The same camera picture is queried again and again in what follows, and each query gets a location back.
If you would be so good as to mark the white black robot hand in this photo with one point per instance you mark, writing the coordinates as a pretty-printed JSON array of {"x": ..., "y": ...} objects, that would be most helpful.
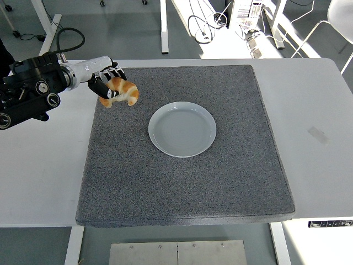
[{"x": 91, "y": 67}]

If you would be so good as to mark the golden croissant bread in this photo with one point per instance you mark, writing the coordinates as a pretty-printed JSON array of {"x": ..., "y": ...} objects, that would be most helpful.
[{"x": 128, "y": 88}]

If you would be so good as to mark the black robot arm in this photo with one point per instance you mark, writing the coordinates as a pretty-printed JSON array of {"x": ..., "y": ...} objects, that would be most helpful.
[{"x": 33, "y": 80}]

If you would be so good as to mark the round grey plate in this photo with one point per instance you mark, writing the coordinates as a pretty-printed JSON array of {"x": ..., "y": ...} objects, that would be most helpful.
[{"x": 182, "y": 129}]

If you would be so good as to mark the grey metal plate with screws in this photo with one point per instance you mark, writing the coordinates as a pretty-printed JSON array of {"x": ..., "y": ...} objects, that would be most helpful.
[{"x": 179, "y": 254}]

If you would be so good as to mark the person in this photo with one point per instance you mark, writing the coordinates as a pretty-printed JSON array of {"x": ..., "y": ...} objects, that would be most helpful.
[{"x": 5, "y": 58}]

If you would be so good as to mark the grey wheeled stand leg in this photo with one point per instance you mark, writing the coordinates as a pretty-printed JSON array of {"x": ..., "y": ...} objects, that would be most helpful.
[{"x": 8, "y": 16}]

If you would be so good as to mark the grey fabric mat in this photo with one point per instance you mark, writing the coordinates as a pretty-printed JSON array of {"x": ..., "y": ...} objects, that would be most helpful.
[{"x": 179, "y": 187}]

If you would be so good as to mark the white computer case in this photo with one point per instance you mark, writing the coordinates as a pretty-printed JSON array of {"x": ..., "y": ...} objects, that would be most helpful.
[{"x": 245, "y": 12}]

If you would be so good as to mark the grey power strip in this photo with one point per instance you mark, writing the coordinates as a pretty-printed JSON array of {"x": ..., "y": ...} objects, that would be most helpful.
[{"x": 256, "y": 45}]

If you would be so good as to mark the white table leg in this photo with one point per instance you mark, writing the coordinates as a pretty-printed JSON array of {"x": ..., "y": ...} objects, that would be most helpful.
[
  {"x": 74, "y": 245},
  {"x": 280, "y": 245}
]

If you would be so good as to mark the grey tape piece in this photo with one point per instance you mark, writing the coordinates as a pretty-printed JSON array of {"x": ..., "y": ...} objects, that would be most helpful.
[{"x": 318, "y": 135}]

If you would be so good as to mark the white chair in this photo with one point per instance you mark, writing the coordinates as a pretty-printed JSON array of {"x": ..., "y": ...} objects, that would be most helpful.
[{"x": 339, "y": 16}]

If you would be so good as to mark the table height control panel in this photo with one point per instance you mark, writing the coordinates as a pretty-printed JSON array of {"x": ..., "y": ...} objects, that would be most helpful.
[{"x": 331, "y": 223}]

